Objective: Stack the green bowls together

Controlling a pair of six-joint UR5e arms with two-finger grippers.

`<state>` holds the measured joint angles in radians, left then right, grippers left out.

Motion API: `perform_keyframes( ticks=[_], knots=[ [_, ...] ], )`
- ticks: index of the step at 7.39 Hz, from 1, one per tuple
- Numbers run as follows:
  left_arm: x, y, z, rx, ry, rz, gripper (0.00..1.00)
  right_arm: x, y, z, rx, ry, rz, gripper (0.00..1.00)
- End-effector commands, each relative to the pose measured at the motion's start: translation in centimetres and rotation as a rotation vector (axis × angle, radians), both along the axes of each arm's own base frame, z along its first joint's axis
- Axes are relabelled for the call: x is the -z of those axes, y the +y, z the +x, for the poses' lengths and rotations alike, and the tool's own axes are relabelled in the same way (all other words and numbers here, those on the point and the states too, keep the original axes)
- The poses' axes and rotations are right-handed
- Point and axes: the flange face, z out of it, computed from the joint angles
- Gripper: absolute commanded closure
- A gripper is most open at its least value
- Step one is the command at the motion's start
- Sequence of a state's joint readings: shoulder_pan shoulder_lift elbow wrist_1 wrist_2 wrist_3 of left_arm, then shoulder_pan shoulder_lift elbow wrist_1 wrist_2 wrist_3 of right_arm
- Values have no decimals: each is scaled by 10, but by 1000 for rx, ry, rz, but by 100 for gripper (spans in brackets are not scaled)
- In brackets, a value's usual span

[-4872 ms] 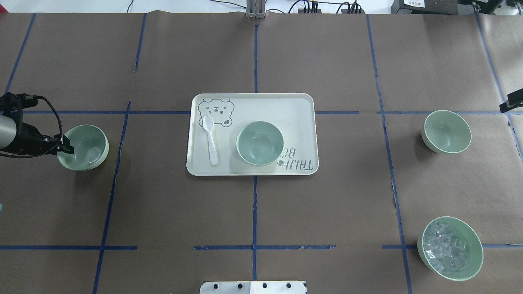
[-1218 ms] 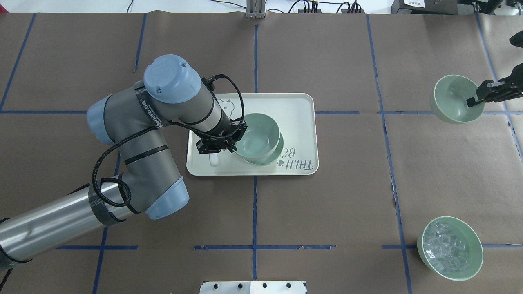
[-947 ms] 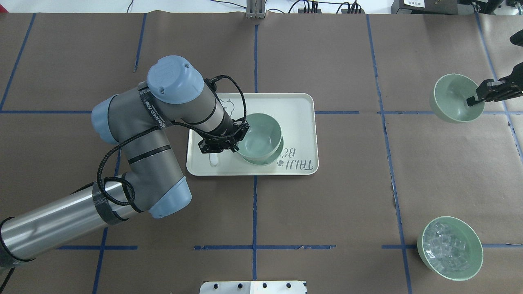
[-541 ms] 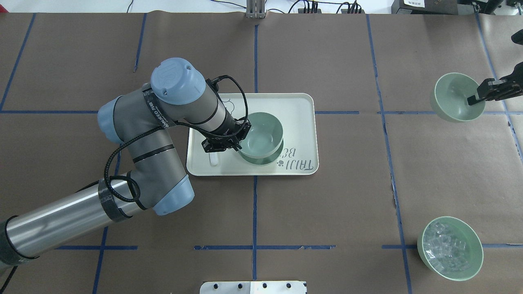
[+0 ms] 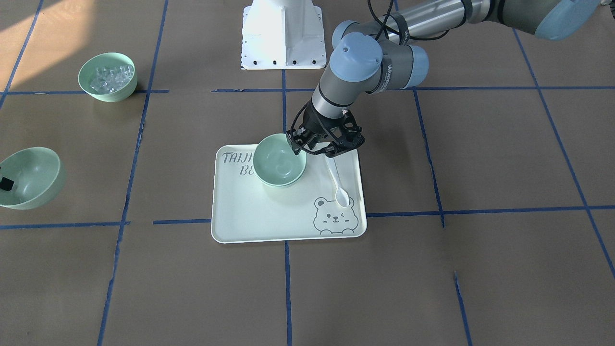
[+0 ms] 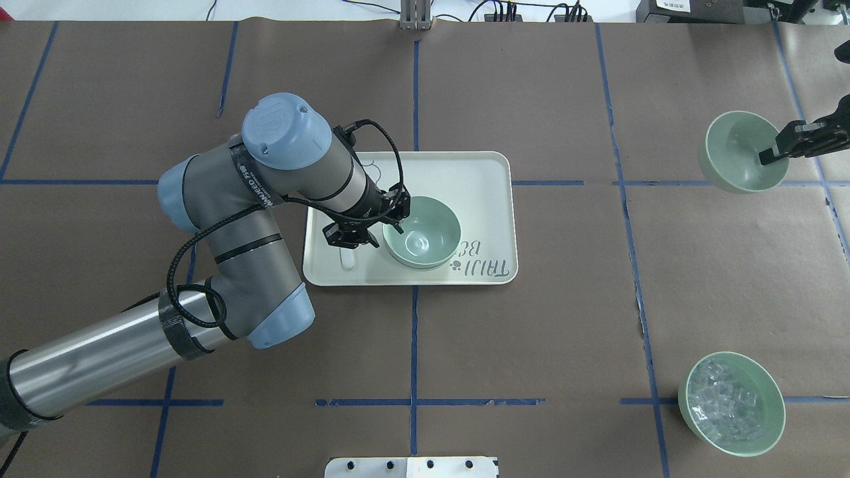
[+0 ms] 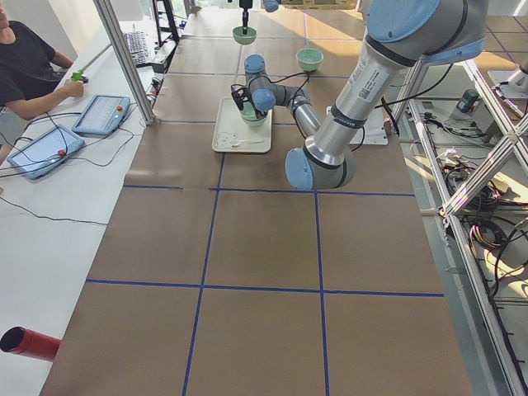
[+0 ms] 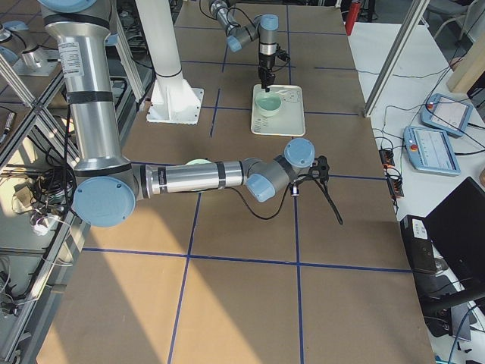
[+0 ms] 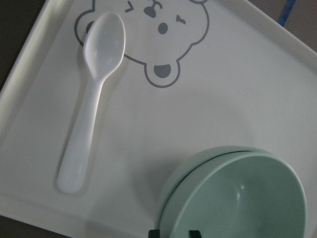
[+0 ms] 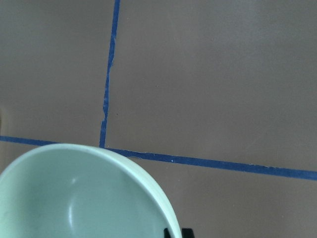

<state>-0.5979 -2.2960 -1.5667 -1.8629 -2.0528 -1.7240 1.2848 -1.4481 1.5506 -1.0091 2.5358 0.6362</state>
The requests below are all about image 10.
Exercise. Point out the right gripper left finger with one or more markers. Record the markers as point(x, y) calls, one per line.
point(166, 233)

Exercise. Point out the green bowl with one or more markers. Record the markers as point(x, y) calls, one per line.
point(77, 191)

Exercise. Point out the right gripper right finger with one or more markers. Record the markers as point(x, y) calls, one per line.
point(187, 233)

